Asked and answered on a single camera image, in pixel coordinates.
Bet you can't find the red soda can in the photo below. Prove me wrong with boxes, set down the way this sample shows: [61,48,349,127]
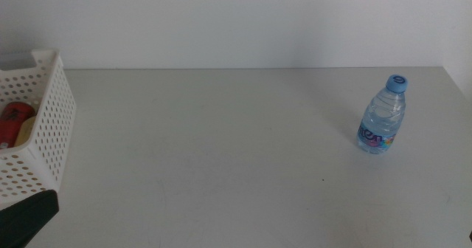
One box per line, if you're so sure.
[0,101,37,150]

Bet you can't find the white perforated plastic basket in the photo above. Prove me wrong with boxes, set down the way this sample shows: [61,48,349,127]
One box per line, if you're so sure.
[0,48,77,209]

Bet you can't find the clear water bottle blue cap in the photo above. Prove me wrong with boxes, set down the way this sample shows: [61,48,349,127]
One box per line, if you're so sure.
[355,74,409,155]

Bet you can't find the yellow tea bottle white cap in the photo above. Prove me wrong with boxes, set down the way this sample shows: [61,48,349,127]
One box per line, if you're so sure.
[13,115,38,148]

